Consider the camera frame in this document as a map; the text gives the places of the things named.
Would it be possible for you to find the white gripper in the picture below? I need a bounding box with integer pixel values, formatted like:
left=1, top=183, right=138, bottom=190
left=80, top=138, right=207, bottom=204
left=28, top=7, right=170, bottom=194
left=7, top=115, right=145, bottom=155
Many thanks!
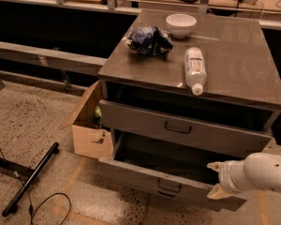
left=207, top=160, right=244, bottom=200

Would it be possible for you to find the grey drawer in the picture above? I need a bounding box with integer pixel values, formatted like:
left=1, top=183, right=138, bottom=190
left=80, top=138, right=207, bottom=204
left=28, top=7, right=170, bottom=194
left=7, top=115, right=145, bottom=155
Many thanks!
left=99, top=99, right=271, bottom=158
left=99, top=130, right=246, bottom=211

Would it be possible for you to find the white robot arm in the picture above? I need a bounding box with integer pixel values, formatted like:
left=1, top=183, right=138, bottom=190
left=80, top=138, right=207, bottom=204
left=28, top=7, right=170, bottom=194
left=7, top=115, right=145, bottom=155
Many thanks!
left=207, top=153, right=281, bottom=200

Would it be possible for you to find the grey metal drawer cabinet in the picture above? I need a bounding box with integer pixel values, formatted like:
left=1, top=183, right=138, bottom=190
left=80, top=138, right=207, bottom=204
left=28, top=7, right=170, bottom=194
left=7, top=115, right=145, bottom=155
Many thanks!
left=97, top=8, right=281, bottom=161

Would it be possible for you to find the grey top drawer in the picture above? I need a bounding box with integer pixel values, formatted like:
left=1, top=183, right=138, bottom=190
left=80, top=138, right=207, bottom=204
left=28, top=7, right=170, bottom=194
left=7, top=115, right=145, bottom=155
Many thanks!
left=99, top=99, right=271, bottom=158

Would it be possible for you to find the open cardboard box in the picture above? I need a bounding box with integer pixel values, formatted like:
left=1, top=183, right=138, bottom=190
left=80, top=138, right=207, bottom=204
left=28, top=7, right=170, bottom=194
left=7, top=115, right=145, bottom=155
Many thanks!
left=59, top=82, right=113, bottom=158

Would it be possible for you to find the clear plastic water bottle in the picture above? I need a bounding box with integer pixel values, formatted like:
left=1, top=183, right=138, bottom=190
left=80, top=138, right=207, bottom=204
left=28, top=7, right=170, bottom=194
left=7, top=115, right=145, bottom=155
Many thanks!
left=185, top=47, right=207, bottom=96

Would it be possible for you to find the green item in box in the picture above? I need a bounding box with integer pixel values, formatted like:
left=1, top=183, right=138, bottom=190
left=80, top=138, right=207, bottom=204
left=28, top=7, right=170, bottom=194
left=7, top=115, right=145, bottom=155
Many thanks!
left=95, top=106, right=103, bottom=128

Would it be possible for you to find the crumpled blue chip bag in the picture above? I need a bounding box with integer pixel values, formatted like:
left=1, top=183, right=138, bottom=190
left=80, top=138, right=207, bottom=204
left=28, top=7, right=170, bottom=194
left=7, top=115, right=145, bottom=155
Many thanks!
left=126, top=26, right=173, bottom=56

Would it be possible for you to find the white ceramic bowl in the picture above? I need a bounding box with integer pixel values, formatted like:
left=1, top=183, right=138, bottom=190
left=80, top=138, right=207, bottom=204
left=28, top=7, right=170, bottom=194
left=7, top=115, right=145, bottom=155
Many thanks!
left=166, top=13, right=197, bottom=38

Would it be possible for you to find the black stand leg bar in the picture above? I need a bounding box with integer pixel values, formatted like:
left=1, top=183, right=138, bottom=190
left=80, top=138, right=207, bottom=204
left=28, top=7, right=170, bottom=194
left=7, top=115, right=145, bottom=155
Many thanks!
left=2, top=142, right=59, bottom=218

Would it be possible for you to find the black floor cable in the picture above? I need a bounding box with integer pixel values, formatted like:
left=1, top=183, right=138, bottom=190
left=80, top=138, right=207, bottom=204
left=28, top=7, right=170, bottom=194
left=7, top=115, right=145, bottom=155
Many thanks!
left=0, top=138, right=73, bottom=225

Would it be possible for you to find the grey metal rail beam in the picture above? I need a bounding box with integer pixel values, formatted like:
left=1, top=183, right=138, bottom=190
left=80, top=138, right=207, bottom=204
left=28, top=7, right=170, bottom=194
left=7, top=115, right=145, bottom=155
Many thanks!
left=0, top=41, right=107, bottom=76

